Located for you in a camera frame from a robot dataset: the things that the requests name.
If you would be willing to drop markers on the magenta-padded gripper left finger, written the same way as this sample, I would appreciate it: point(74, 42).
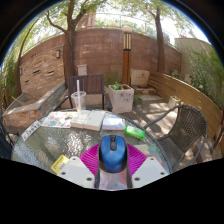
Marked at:
point(78, 168)

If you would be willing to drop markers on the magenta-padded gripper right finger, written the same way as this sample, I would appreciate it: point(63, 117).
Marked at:
point(148, 169)

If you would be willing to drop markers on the blue and black computer mouse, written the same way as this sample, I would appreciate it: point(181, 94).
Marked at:
point(113, 151)

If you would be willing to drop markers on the floral pink mouse pad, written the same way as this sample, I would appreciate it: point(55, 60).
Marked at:
point(113, 181)

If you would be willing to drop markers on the yellow card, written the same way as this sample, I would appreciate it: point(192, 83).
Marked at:
point(59, 164)

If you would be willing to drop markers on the green pack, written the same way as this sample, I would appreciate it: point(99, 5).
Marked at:
point(135, 132)

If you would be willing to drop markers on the thick white book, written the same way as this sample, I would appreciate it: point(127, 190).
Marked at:
point(88, 120)

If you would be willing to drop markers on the brown wicker chair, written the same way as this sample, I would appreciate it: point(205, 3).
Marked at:
point(186, 128)

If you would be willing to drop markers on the small pale book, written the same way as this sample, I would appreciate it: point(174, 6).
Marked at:
point(113, 123)

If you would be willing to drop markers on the white printed plate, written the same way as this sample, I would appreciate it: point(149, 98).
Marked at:
point(30, 130)

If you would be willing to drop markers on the clear plastic cup with straw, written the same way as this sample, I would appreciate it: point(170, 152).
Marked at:
point(78, 100)

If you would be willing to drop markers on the stone raised bed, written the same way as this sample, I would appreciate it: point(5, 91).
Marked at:
point(50, 100)

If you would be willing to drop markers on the white square planter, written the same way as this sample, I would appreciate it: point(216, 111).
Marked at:
point(121, 100)

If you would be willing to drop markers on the dark wooden chair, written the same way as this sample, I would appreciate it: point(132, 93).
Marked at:
point(95, 83)

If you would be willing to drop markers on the forked tree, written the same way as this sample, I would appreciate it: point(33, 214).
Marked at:
point(69, 53)

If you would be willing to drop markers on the slim tree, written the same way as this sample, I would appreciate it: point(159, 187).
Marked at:
point(160, 46)

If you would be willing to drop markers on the white wall box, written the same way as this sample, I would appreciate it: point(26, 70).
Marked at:
point(82, 70)

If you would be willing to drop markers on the wooden garden lamp post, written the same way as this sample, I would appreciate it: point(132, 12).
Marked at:
point(126, 63)

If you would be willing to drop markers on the wall lamp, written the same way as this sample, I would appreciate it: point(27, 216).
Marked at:
point(58, 53)
point(20, 71)

